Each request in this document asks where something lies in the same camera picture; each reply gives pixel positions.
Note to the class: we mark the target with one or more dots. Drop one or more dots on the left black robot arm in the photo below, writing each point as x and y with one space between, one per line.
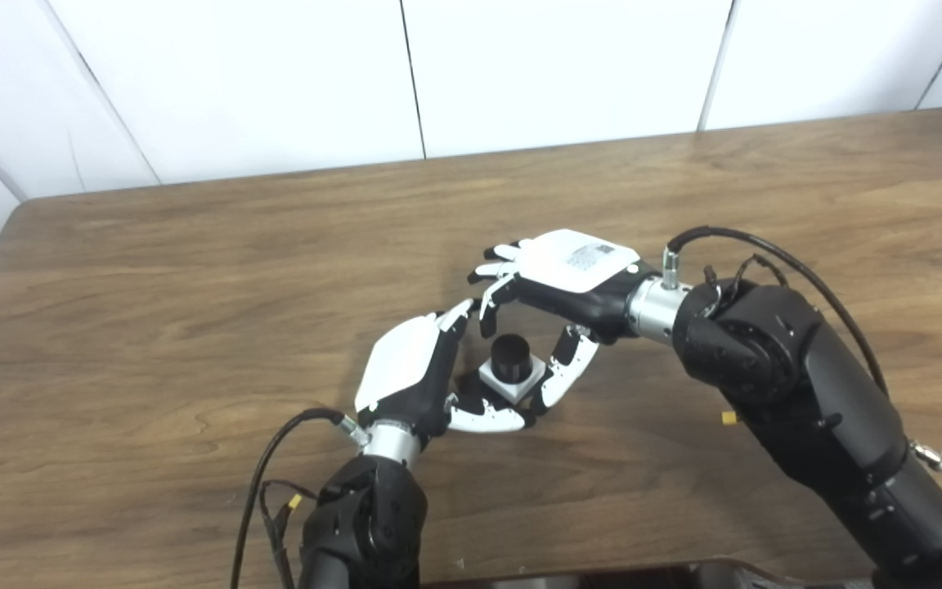
365 523

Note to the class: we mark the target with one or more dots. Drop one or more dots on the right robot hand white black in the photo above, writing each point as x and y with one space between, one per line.
577 262

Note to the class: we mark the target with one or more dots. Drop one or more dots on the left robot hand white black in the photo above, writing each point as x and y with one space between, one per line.
401 364

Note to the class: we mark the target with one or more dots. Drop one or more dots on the black peg with base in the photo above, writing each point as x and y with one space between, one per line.
510 356

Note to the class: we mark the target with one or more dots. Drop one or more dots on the white square piece with hole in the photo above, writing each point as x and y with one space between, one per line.
520 390

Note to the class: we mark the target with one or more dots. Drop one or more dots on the right forearm metal connector plug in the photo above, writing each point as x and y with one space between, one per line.
937 458

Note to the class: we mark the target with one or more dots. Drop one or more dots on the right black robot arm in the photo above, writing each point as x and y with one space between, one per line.
798 384

